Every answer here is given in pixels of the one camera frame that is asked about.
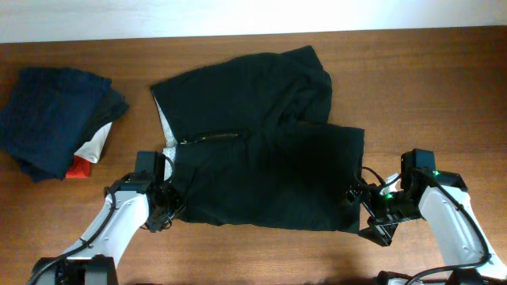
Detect black shorts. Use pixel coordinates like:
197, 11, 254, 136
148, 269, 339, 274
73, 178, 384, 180
151, 46, 364, 234

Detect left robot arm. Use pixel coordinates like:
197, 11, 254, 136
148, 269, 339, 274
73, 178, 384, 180
27, 151, 185, 284

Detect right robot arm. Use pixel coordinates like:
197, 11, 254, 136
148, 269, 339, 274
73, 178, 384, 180
348, 149, 506, 284

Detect folded white garment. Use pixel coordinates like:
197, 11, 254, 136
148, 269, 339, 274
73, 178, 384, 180
74, 122, 112, 164

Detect folded red garment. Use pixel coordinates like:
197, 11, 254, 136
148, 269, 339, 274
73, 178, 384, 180
66, 156, 91, 179

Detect folded dark grey garment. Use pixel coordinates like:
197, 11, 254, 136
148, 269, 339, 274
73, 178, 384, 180
78, 89, 129, 147

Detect folded navy blue garment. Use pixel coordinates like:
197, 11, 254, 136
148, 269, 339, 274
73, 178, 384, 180
1, 67, 112, 182

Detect left black cable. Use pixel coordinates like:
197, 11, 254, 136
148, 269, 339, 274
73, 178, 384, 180
26, 154, 177, 285

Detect black cable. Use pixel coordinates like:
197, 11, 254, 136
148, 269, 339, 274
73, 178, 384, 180
26, 154, 177, 285
352, 165, 493, 285

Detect right black cable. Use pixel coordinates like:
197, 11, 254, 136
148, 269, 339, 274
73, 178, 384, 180
352, 165, 493, 285

